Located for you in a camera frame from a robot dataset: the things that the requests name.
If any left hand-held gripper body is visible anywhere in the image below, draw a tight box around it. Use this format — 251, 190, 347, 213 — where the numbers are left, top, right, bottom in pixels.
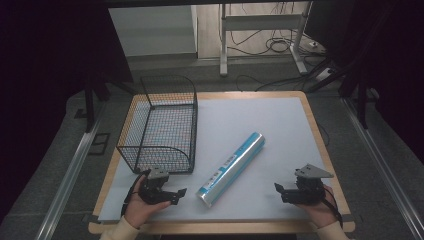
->
137, 167, 175, 205

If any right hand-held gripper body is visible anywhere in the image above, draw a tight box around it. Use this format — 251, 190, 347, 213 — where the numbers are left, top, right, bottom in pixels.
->
281, 163, 335, 205

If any blue and clear film roll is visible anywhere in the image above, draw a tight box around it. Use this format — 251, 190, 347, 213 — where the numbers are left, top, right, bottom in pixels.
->
195, 131, 266, 208

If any black wire mesh basket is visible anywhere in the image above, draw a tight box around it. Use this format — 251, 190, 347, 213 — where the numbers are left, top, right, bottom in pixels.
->
115, 74, 199, 175

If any person's right hand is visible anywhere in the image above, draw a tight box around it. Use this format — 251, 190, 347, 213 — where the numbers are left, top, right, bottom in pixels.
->
295, 185, 338, 230

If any person's left hand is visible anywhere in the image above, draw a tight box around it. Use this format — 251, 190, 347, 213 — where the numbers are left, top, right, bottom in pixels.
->
123, 175, 173, 230

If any white table mat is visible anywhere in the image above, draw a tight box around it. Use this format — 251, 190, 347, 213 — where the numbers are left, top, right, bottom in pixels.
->
97, 96, 330, 223

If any black metal stand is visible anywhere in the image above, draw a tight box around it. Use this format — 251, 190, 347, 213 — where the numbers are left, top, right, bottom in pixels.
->
306, 56, 379, 130
82, 74, 138, 134

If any white power strip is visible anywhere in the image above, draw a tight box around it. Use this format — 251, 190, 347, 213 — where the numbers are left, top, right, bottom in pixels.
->
314, 67, 336, 83

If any dark curtain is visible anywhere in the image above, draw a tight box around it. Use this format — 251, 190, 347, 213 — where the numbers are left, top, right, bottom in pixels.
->
0, 0, 134, 224
304, 0, 424, 164

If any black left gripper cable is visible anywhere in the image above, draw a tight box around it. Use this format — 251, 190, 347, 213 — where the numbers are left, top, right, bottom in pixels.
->
120, 169, 152, 217

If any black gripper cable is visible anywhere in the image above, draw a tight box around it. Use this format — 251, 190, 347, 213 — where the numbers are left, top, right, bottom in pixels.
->
322, 185, 344, 229
120, 169, 152, 217

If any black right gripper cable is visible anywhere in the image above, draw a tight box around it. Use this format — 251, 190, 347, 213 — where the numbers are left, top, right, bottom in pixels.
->
322, 185, 344, 229

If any black floor bracket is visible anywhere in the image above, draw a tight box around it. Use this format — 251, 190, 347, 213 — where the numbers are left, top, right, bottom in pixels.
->
87, 132, 112, 156

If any aluminium floor rail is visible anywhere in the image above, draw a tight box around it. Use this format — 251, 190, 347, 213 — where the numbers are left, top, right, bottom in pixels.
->
342, 97, 424, 234
34, 103, 107, 240

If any long black floor cable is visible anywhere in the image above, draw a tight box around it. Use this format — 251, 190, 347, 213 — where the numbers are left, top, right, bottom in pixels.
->
235, 73, 323, 93

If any tangle of black floor cables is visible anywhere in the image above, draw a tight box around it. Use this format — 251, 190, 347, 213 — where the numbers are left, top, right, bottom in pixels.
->
226, 3, 303, 57

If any white metal desk frame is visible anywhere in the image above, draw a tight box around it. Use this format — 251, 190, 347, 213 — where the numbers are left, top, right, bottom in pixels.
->
218, 1, 314, 78

